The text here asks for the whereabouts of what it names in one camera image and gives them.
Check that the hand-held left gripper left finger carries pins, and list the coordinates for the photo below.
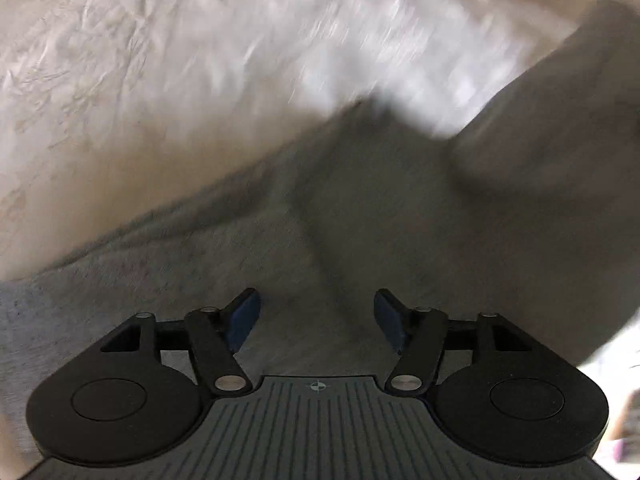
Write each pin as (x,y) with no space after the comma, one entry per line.
(243,317)

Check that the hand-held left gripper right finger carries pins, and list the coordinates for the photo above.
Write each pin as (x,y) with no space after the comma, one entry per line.
(390,322)

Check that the grey pants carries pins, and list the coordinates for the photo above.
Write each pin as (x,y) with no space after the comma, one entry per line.
(350,240)

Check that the white satin bedspread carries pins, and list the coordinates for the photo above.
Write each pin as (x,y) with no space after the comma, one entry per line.
(175,85)

